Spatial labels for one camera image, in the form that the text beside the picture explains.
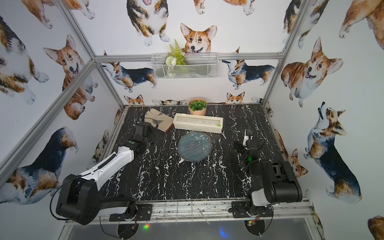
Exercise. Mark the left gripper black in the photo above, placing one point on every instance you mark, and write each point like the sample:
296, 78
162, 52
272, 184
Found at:
146, 127

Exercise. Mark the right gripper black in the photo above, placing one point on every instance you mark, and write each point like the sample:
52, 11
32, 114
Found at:
240, 148

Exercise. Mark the cream plastic wrap dispenser box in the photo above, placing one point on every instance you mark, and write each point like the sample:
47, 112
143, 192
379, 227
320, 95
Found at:
198, 123

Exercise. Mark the blue-grey ceramic plate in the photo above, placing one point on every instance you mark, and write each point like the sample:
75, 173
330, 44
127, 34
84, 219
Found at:
195, 147

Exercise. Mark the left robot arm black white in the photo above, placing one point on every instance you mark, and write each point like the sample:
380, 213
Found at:
80, 199

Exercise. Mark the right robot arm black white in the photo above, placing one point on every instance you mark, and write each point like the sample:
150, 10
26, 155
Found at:
278, 181

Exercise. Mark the beige work glove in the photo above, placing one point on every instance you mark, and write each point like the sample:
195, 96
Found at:
159, 120

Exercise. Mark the pink pot with green plant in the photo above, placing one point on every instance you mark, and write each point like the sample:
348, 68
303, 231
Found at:
197, 106

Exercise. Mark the green fern with white flower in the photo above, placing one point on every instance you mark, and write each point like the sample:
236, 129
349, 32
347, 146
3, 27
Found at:
175, 61

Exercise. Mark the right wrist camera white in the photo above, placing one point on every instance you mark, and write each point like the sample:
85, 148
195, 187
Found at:
248, 136

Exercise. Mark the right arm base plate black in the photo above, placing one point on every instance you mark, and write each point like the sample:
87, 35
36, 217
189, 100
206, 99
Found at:
244, 209

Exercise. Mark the aluminium front rail frame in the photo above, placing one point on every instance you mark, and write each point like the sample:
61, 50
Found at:
207, 211

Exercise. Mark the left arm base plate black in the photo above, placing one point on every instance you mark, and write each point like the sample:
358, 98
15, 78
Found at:
141, 212

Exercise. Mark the white wire wall basket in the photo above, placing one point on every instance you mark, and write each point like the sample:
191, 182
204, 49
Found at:
199, 66

